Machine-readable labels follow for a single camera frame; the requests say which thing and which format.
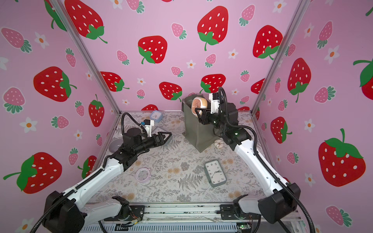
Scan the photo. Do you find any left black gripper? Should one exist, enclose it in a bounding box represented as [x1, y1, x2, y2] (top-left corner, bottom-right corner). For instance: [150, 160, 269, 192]
[132, 132, 171, 157]

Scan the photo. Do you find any grey-green canvas tote bag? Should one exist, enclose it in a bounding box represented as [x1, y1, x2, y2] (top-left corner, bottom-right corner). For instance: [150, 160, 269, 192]
[182, 94, 219, 152]

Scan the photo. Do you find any peach cat-face clock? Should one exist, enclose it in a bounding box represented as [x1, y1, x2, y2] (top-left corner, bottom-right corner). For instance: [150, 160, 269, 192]
[191, 97, 208, 116]

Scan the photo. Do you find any large grey-green rectangular clock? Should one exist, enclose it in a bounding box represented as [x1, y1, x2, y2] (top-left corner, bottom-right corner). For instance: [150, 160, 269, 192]
[204, 159, 227, 188]

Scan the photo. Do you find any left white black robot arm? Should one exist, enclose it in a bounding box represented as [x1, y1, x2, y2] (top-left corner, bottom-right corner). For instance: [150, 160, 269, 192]
[31, 132, 172, 233]

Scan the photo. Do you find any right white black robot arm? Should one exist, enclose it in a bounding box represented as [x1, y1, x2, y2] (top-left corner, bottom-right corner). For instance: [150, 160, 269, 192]
[193, 103, 304, 223]

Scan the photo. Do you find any grey square analog clock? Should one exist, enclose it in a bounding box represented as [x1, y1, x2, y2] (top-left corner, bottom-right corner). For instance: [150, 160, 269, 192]
[152, 127, 168, 134]

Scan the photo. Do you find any small light blue clock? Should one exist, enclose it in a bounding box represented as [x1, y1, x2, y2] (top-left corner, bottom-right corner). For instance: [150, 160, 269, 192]
[150, 110, 163, 123]

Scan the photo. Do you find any lilac round alarm clock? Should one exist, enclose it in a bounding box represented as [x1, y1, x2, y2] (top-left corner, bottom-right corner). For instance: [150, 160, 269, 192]
[136, 168, 151, 183]

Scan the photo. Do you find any small patterned round trinket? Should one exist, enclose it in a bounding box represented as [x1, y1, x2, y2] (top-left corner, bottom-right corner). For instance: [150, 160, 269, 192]
[214, 139, 225, 149]

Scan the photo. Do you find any lilac round dish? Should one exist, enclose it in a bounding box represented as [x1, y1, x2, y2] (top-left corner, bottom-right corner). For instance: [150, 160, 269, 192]
[108, 139, 123, 153]

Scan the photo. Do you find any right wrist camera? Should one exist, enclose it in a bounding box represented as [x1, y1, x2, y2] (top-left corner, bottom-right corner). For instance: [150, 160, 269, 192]
[210, 100, 220, 114]

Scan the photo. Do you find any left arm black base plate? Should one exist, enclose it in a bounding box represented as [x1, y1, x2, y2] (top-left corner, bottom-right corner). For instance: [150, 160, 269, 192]
[104, 205, 145, 222]

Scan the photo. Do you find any aluminium front rail frame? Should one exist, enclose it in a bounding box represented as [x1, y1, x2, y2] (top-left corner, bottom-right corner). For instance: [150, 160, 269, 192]
[79, 203, 305, 233]

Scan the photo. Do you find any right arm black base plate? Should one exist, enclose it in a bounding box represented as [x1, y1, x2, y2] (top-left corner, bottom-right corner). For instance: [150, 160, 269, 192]
[217, 204, 261, 220]

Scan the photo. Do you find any right corner aluminium post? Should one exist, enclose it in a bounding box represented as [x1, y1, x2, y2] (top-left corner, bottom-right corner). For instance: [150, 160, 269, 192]
[251, 0, 311, 115]

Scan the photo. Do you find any corner aluminium post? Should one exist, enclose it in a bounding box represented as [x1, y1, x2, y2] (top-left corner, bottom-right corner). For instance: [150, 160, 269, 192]
[51, 0, 121, 115]
[251, 0, 311, 115]

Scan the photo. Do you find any left corner aluminium post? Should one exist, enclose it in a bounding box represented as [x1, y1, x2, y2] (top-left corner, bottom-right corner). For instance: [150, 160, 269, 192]
[51, 0, 121, 115]

